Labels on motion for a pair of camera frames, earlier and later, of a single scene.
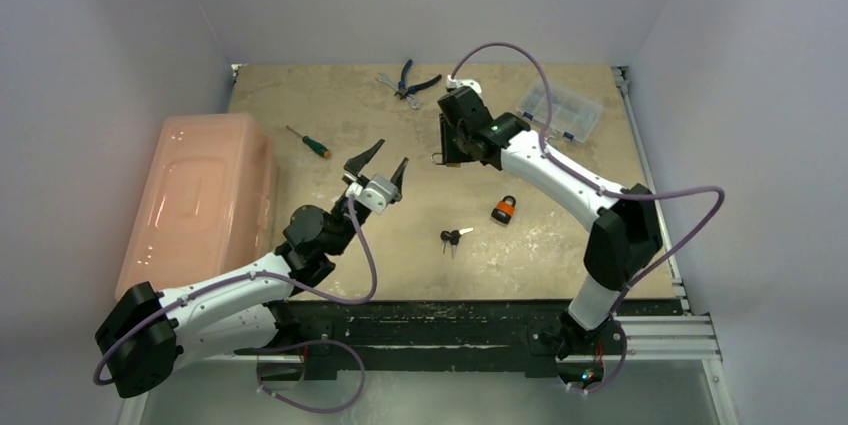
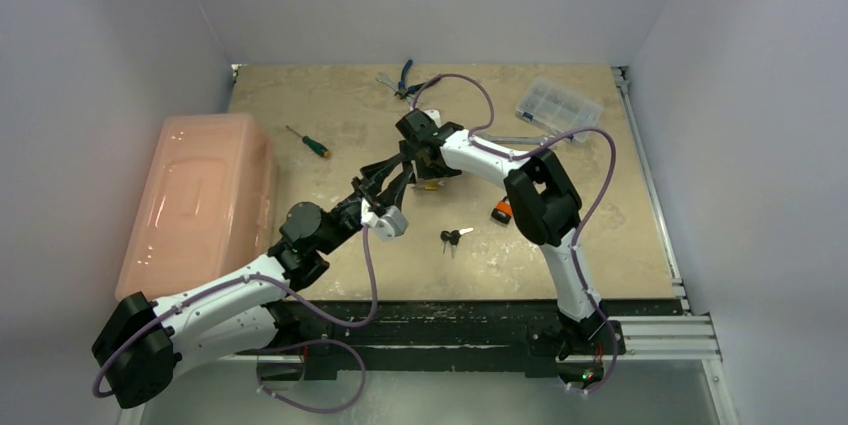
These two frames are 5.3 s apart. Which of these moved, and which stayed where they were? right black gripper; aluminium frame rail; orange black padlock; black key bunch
Moved: right black gripper
Stayed: orange black padlock; black key bunch; aluminium frame rail
